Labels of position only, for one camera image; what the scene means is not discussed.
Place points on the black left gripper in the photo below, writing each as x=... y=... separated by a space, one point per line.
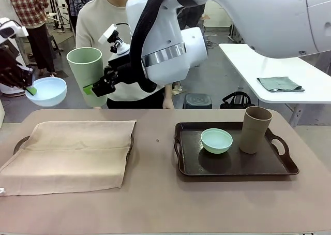
x=15 y=74

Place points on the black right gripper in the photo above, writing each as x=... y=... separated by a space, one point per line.
x=124 y=70

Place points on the pale blue bowl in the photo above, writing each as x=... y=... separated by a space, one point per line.
x=49 y=92

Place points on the tall light green cup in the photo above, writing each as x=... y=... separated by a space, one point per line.
x=86 y=69

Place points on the beige cloth mat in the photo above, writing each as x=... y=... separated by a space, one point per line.
x=67 y=157

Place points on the mint green bowl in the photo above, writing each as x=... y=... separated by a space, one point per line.
x=216 y=141

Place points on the tall brown cup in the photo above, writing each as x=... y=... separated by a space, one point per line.
x=254 y=134

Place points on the teal cloth mat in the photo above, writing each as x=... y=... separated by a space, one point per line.
x=280 y=84

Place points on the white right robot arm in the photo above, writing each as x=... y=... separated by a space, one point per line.
x=258 y=17

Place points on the dark brown tray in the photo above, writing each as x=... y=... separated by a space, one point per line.
x=22 y=141
x=232 y=165

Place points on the person's right hand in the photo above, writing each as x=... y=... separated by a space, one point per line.
x=98 y=107

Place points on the person's left hand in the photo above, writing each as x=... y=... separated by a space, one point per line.
x=168 y=105

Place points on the person in cream sweatshirt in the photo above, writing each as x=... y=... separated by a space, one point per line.
x=103 y=20

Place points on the person in red plaid shirt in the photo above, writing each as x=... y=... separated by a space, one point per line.
x=28 y=7

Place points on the grey plastic stool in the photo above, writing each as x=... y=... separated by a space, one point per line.
x=197 y=100

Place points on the small white paper scrap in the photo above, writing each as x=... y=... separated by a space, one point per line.
x=2 y=190

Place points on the black bag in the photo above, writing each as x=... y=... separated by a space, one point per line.
x=236 y=100

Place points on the white side table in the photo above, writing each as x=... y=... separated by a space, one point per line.
x=282 y=64

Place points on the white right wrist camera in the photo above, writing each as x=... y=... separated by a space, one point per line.
x=107 y=35

